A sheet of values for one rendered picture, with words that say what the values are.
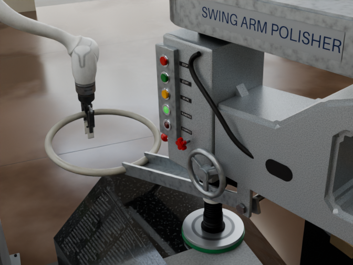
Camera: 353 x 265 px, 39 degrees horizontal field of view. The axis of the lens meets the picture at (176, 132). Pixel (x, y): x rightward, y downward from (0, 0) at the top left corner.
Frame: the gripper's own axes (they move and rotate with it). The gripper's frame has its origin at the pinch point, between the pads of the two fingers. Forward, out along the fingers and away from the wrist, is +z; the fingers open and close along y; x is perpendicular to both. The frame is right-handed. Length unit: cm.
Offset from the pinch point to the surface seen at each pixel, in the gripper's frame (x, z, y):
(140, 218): -3, -2, 68
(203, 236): 11, -7, 90
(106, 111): 8.0, -9.9, 3.0
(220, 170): 5, -48, 104
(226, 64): 12, -72, 91
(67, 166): -20.4, -10.2, 36.8
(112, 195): -6.5, 0.9, 47.9
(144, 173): 3, -15, 59
